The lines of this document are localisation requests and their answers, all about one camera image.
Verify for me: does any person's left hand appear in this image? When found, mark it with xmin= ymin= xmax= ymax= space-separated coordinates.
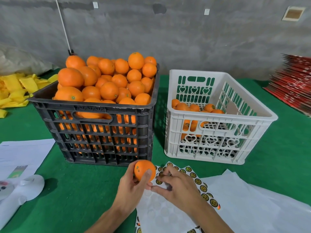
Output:
xmin=111 ymin=160 xmax=158 ymax=216

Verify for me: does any person's right hand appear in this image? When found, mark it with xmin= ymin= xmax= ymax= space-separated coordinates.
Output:
xmin=151 ymin=165 xmax=205 ymax=214

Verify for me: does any single orange fruit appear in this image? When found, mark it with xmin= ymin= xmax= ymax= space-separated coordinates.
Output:
xmin=134 ymin=160 xmax=156 ymax=182

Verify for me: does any black plastic crate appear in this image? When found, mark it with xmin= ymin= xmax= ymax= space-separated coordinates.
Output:
xmin=28 ymin=68 xmax=160 ymax=166

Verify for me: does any heap of labelled oranges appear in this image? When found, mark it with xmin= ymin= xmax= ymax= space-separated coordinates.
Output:
xmin=171 ymin=98 xmax=225 ymax=141

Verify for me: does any pile of oranges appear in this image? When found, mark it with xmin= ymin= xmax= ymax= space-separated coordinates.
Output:
xmin=52 ymin=52 xmax=157 ymax=153

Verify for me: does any white plastic crate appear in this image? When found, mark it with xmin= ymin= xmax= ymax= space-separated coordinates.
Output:
xmin=164 ymin=70 xmax=279 ymax=165

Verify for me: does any person's right forearm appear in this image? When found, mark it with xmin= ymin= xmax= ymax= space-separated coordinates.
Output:
xmin=187 ymin=204 xmax=234 ymax=233

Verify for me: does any green felt table cover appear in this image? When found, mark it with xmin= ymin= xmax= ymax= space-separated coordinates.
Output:
xmin=0 ymin=70 xmax=311 ymax=233

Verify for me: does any white handheld controller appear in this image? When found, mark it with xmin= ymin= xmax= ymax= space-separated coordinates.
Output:
xmin=0 ymin=174 xmax=45 ymax=230

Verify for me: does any white printed paper sheet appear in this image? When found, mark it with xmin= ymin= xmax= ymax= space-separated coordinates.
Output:
xmin=0 ymin=139 xmax=55 ymax=185

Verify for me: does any stack of red cardboard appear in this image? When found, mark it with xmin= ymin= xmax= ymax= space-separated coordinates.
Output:
xmin=264 ymin=53 xmax=311 ymax=117

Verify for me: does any pile of yellow bags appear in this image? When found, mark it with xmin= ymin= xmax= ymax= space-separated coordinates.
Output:
xmin=0 ymin=72 xmax=59 ymax=118

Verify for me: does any beige woven sack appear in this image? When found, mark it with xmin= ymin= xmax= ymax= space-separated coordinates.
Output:
xmin=0 ymin=43 xmax=59 ymax=77

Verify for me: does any white pole with black base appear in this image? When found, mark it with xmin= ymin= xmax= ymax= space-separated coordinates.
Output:
xmin=54 ymin=0 xmax=75 ymax=56

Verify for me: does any beige wall plate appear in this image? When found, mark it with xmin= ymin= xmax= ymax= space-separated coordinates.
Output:
xmin=282 ymin=6 xmax=306 ymax=22

